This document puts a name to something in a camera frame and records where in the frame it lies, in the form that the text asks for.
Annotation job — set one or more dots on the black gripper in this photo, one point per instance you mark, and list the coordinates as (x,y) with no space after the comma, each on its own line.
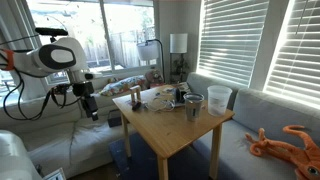
(84,91)

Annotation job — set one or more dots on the silver metal cup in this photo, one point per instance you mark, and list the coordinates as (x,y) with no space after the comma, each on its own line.
(193,103)

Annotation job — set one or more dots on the transparent plastic cup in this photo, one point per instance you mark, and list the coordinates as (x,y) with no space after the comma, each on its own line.
(218,98)

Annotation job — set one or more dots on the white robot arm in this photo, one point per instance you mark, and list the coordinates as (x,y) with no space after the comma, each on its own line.
(64,54)

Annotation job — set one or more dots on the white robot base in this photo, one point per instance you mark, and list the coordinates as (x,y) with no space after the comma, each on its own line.
(15,163)

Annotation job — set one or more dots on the floral patterned pillow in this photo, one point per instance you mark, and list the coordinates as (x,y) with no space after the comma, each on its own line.
(122,86)

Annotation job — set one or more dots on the white sofa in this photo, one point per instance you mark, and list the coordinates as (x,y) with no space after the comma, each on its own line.
(60,135)

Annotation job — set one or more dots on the small black object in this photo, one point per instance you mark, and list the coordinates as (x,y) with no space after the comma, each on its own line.
(136,106)

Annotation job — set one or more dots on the small wooden block arch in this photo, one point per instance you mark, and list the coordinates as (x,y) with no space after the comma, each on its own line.
(135,94)

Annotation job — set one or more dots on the wooden side table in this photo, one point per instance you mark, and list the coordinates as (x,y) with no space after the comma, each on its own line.
(168,132)

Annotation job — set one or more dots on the arched white floor lamp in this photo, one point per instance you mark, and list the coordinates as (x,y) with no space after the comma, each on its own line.
(152,50)

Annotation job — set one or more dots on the dark blue rug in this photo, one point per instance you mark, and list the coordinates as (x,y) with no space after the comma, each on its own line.
(187,164)

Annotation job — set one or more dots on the white shade floor lamp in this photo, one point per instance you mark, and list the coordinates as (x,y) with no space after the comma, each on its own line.
(178,48)

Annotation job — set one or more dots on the orange plush octopus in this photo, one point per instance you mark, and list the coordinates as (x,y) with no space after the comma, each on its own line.
(306,160)

